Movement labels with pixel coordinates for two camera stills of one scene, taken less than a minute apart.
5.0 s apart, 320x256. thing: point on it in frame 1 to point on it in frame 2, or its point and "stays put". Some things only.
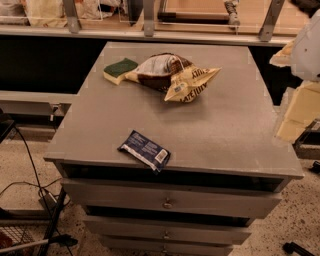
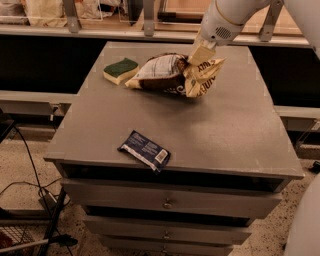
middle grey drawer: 145,230 stays put
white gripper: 307,55 to 217,30
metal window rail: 72,28 stays put
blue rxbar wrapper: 147,150 stays put
